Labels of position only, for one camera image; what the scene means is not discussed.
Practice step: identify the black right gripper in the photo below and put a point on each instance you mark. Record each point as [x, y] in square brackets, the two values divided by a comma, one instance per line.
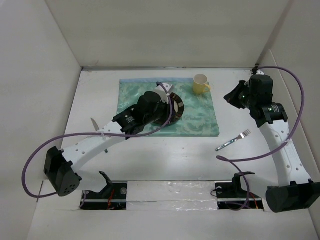
[232, 97]

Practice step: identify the green handled silver fork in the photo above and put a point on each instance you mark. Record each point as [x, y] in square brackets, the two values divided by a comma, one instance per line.
[232, 141]

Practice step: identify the yellow ceramic mug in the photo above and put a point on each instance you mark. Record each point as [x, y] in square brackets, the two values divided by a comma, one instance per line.
[200, 84]

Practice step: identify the green patterned cloth placemat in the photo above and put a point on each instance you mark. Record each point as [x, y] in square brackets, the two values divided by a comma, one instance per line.
[198, 119]

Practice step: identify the dark rimmed cream plate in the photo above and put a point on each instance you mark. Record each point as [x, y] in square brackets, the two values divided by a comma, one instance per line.
[177, 111]

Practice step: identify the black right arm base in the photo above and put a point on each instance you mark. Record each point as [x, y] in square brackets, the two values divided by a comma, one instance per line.
[230, 195]

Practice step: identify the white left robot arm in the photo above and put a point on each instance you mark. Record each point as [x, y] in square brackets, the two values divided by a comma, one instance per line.
[62, 165]

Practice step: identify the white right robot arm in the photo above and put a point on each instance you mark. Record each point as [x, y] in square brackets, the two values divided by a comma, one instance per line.
[294, 188]

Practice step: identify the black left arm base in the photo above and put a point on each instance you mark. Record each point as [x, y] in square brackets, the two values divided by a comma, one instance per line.
[114, 200]

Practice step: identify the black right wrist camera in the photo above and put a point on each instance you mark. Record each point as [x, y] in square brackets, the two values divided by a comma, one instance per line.
[260, 90]

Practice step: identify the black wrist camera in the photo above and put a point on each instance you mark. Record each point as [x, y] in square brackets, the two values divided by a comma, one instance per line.
[260, 90]
[147, 104]

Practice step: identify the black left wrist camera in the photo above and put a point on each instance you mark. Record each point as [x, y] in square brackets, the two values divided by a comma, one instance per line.
[147, 104]

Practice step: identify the green handled steak knife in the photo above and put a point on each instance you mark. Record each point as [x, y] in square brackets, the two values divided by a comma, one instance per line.
[95, 125]

